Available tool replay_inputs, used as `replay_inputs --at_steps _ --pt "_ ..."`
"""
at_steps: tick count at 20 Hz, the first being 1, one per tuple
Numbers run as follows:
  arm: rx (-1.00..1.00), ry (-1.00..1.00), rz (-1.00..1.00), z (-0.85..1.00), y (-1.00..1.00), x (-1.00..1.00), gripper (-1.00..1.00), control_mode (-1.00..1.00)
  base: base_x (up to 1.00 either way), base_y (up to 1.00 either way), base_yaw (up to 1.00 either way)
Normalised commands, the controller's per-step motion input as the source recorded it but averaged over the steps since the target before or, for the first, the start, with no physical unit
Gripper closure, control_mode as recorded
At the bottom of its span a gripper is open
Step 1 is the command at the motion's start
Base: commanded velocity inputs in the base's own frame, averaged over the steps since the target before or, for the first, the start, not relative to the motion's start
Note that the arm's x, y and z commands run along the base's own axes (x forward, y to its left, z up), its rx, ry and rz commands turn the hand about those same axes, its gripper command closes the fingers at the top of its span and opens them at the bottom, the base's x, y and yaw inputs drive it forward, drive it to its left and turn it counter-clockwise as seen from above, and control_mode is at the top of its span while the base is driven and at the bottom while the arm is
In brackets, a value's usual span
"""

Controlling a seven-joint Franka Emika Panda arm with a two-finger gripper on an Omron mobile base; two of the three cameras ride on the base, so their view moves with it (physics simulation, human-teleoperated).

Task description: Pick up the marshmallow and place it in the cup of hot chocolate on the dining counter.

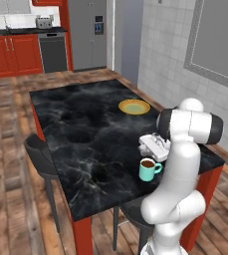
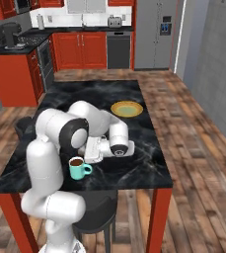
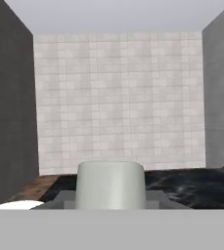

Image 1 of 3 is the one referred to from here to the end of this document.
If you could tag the silver toaster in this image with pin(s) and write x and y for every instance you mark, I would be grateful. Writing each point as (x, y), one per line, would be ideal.
(44, 22)

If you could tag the red tall side panel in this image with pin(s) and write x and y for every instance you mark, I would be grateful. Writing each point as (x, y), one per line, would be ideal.
(65, 36)

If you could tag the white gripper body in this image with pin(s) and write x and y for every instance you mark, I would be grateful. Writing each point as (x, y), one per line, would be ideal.
(156, 148)

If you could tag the dark grey stool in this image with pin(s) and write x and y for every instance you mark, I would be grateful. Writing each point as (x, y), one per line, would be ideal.
(41, 156)
(132, 212)

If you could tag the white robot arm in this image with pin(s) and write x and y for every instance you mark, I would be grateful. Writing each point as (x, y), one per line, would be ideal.
(182, 172)

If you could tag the grey dishwasher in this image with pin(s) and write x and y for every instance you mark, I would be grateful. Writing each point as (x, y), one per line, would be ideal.
(53, 53)

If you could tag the grey framed window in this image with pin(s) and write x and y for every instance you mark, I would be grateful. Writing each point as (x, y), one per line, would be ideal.
(218, 36)

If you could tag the yellow plate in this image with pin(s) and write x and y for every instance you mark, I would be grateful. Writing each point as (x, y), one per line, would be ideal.
(134, 107)

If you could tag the red counter with black marble top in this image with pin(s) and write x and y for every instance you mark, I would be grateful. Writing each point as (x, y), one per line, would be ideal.
(85, 132)

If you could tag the teal mug of hot chocolate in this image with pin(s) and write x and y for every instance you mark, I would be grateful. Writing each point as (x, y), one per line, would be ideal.
(147, 172)

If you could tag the grey fridge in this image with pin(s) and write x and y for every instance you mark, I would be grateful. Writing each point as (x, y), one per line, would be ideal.
(85, 33)

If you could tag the red base cupboards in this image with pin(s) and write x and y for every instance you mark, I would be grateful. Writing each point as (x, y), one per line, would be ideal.
(14, 54)

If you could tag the white marshmallow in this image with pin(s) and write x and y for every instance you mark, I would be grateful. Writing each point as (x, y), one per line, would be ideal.
(142, 149)

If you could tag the red wall cupboard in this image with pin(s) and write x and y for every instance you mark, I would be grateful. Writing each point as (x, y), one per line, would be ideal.
(47, 2)

